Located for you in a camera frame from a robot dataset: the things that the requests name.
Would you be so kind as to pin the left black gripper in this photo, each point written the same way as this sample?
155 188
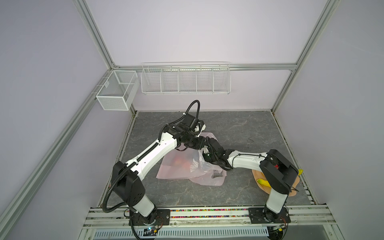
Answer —
200 144

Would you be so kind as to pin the pink plastic bag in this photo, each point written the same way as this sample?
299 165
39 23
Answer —
199 171

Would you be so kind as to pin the red fruit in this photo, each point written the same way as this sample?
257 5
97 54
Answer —
181 163

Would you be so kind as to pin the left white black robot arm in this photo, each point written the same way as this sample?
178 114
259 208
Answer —
126 183

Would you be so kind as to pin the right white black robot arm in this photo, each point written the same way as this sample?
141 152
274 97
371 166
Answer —
280 173

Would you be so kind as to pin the beige wavy fruit plate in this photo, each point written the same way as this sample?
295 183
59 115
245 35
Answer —
260 175

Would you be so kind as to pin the yellow banana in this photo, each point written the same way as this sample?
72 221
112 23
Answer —
263 182

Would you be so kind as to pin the small white mesh basket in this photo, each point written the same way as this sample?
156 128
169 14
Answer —
118 91

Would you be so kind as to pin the white vent grille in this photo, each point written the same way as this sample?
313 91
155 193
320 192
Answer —
182 233

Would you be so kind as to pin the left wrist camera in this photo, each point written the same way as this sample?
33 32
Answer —
200 127

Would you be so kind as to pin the long white wire basket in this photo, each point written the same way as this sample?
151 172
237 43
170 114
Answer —
183 78

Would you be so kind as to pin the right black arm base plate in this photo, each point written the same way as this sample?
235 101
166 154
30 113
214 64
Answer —
259 215

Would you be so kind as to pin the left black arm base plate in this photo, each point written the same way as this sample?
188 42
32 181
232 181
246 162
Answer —
160 217

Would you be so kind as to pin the aluminium mounting rail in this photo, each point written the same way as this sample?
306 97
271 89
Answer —
211 217

